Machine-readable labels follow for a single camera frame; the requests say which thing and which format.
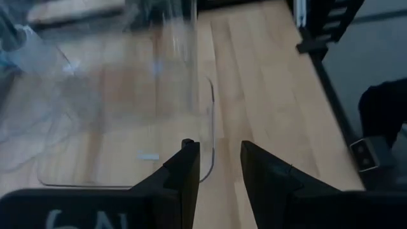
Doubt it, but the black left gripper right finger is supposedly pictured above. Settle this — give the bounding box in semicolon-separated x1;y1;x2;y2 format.
240;140;343;229

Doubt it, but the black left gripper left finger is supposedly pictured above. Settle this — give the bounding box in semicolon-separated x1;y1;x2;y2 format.
130;138;202;229

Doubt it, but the clear plastic bin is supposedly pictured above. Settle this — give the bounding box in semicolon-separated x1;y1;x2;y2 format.
0;24;106;173
35;75;217;191
95;0;205;122

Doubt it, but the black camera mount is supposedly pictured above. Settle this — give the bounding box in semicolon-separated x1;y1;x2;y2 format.
358;77;407;192

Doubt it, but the black aluminium table frame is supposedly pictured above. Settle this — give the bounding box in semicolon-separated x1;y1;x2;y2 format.
195;0;367;151

